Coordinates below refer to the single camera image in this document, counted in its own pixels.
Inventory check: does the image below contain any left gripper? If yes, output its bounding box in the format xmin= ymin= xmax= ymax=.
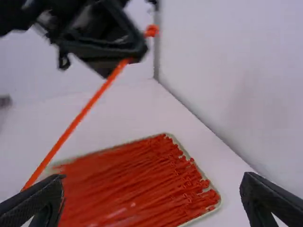
xmin=0 ymin=0 xmax=79 ymax=36

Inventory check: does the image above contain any pale tray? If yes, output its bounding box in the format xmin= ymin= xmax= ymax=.
xmin=47 ymin=132 xmax=223 ymax=227

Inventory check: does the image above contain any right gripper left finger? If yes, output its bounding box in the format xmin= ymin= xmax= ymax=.
xmin=0 ymin=174 xmax=66 ymax=227

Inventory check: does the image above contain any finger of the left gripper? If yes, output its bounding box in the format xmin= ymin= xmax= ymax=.
xmin=47 ymin=0 xmax=149 ymax=70
xmin=80 ymin=58 xmax=131 ymax=79

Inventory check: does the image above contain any row of orange cable ties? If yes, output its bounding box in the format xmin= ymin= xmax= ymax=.
xmin=53 ymin=133 xmax=221 ymax=227

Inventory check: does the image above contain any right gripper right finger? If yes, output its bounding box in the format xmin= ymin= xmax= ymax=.
xmin=239 ymin=172 xmax=303 ymax=227

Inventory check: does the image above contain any orange cable tie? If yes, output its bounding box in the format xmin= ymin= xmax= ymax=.
xmin=20 ymin=23 xmax=160 ymax=192

